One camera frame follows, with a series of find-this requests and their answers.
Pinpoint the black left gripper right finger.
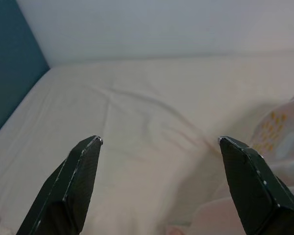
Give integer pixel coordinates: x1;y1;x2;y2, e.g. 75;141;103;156
218;136;294;235

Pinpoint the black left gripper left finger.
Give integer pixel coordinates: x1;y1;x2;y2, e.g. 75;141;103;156
16;135;104;235

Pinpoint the white pillow with yellow print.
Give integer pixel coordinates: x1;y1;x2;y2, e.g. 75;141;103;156
193;84;294;235

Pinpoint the cream bed mattress sheet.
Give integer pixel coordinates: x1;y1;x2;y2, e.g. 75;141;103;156
0;50;294;235

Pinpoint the teal blue headboard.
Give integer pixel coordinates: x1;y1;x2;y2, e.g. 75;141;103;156
0;0;51;142

